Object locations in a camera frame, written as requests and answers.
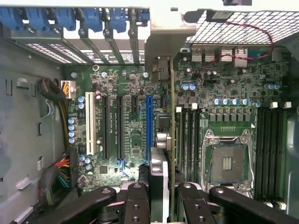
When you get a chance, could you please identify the black sleeved power cable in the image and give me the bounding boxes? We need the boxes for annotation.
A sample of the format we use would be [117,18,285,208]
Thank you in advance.
[36,77,77,150]

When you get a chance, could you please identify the open black PC case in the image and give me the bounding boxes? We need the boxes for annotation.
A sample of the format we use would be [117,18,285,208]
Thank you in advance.
[0,0,299,224]

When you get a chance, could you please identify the thin red black wire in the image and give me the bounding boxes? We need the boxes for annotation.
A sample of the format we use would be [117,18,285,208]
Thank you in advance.
[199,20,274,70]

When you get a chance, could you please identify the CPU socket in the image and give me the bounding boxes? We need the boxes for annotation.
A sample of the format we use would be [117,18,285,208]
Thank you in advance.
[201,127,256,192]

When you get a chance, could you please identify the green motherboard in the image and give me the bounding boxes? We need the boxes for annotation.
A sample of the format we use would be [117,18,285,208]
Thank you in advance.
[63,45,292,206]

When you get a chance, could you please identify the short black expansion slot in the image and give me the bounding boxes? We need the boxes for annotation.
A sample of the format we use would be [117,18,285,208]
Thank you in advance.
[130,95,139,115]

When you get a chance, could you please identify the white expansion slot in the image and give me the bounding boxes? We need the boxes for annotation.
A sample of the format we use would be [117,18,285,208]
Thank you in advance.
[85,91,96,156]

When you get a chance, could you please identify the blue expansion slot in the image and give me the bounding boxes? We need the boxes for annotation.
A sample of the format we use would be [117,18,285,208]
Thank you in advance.
[144,94,154,164]

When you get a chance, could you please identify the blue card retention clip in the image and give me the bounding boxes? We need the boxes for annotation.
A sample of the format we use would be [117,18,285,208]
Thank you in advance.
[0,7,24,31]
[24,7,51,31]
[109,8,128,34]
[83,8,104,33]
[55,8,77,31]
[136,8,150,23]

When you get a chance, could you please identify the multicolour power cable bundle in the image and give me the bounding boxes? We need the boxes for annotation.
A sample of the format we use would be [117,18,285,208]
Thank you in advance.
[37,151,79,207]

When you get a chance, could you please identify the black RAM slot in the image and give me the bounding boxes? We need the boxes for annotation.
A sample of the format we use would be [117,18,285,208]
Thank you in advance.
[279,101,292,210]
[175,106,183,168]
[271,101,280,207]
[188,102,198,185]
[195,104,202,185]
[182,106,188,185]
[256,106,264,201]
[263,106,271,203]

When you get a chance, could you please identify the long black expansion slot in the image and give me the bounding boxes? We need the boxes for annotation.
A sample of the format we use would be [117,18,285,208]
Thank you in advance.
[116,95,125,161]
[102,95,111,161]

